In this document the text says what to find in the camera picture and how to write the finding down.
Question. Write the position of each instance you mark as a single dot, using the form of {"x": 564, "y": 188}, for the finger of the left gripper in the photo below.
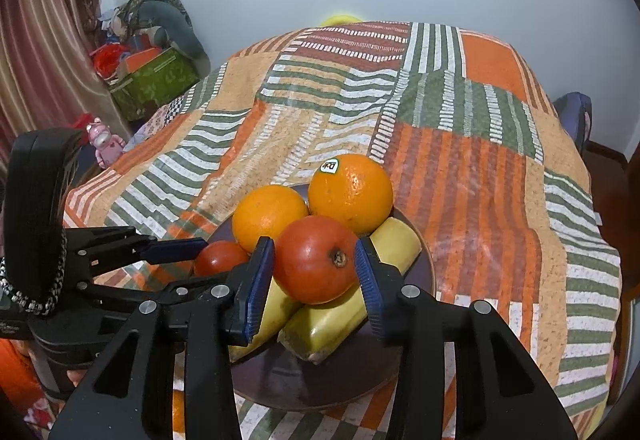
{"x": 93, "y": 251}
{"x": 119, "y": 303}

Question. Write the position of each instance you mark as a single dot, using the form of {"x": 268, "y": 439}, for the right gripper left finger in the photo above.
{"x": 127, "y": 392}

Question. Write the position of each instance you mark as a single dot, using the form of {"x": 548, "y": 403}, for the small tomato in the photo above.
{"x": 218, "y": 257}

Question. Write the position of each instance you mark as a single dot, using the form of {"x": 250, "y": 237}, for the sugarcane piece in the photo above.
{"x": 279, "y": 309}
{"x": 314, "y": 332}

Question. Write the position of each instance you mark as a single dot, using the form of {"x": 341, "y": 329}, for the plain large orange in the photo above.
{"x": 266, "y": 211}

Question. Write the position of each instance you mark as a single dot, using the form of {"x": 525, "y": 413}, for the large tomato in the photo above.
{"x": 314, "y": 262}

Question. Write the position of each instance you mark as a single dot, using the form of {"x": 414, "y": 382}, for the stickered large orange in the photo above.
{"x": 353, "y": 190}

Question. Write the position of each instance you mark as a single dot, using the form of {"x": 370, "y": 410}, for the small tangerine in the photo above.
{"x": 178, "y": 412}

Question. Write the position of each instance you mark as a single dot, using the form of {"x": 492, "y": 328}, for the pink toy figure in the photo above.
{"x": 108, "y": 146}

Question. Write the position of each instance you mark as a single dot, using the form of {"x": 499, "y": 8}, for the green cardboard box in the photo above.
{"x": 156, "y": 83}

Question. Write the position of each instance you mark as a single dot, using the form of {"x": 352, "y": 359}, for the striped red curtain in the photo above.
{"x": 47, "y": 76}

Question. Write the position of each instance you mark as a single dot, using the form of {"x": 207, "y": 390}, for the striped patchwork bed cover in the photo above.
{"x": 479, "y": 162}

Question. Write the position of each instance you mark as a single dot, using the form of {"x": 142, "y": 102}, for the grey purple backpack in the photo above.
{"x": 574, "y": 110}

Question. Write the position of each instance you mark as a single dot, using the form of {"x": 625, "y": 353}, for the yellow round cushion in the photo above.
{"x": 339, "y": 20}

